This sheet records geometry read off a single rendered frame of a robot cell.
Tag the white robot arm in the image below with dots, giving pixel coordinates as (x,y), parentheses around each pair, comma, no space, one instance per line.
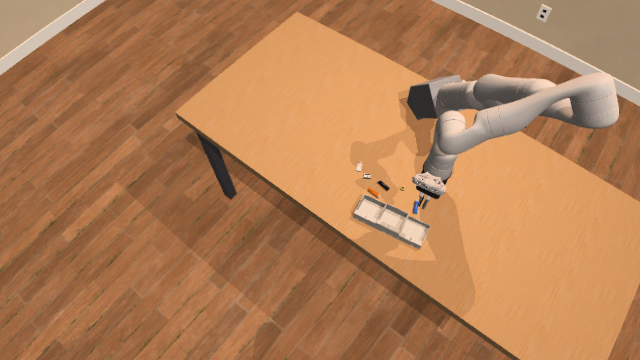
(593,97)

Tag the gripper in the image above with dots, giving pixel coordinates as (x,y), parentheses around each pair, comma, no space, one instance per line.
(433,180)

